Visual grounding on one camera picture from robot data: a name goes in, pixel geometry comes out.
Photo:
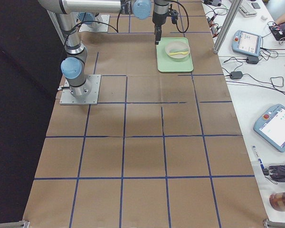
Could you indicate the yellow plastic fork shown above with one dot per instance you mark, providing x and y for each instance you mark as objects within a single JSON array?
[{"x": 183, "y": 53}]

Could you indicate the white round plate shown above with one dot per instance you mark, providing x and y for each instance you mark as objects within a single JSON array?
[{"x": 177, "y": 45}]

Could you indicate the pale green spoon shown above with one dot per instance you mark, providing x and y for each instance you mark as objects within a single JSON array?
[{"x": 178, "y": 50}]

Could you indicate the light green tray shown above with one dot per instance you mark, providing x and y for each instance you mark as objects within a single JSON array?
[{"x": 166, "y": 65}]

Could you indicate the upper teach pendant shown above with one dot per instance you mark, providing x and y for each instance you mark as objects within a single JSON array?
[{"x": 246, "y": 43}]

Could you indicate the teach pendant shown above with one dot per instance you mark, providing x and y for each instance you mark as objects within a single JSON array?
[
  {"x": 271, "y": 126},
  {"x": 246, "y": 43}
]

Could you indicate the black power adapter lower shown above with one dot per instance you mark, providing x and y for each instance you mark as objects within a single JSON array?
[{"x": 235, "y": 75}]

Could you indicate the black power adapter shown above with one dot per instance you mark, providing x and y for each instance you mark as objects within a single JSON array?
[
  {"x": 252, "y": 60},
  {"x": 235, "y": 75}
]

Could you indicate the white keyboard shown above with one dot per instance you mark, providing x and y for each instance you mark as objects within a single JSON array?
[{"x": 246, "y": 10}]

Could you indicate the black power adapter upper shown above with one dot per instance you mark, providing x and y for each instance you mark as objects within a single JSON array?
[{"x": 252, "y": 60}]

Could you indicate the black phone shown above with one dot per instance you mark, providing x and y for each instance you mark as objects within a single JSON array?
[{"x": 255, "y": 5}]

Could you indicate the brown paper table cover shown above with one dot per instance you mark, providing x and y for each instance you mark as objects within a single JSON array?
[{"x": 157, "y": 151}]

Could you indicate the lower teach pendant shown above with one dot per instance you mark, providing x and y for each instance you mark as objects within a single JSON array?
[{"x": 271, "y": 126}]

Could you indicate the dark folded umbrella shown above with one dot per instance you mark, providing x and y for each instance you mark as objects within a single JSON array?
[{"x": 275, "y": 172}]

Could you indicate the brown glass jar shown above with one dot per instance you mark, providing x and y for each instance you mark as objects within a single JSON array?
[{"x": 277, "y": 201}]

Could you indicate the aluminium frame post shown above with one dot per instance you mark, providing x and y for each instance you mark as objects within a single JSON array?
[{"x": 226, "y": 25}]

